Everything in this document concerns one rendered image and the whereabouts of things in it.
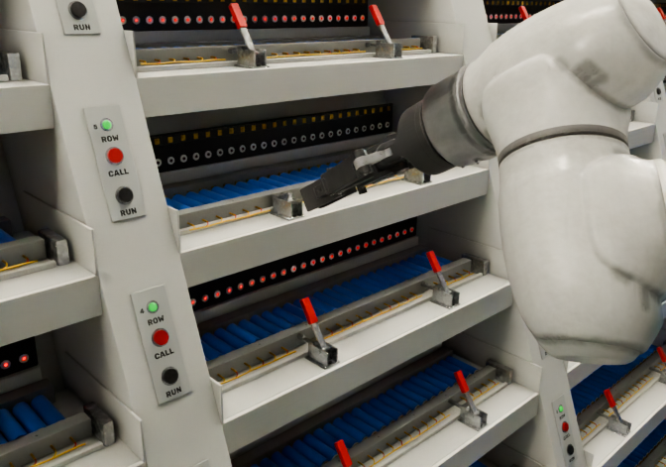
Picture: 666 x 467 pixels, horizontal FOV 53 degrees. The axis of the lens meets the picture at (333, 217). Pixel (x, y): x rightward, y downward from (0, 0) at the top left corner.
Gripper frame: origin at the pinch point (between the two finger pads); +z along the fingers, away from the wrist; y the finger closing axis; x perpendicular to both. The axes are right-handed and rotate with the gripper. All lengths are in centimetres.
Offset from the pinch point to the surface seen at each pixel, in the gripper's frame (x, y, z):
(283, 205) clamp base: 0.7, -1.1, 7.9
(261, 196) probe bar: 2.9, -2.2, 10.5
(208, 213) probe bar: 2.4, -10.4, 10.9
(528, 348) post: -33, 43, 12
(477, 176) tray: -2.5, 39.2, 7.3
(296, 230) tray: -3.0, -0.7, 7.5
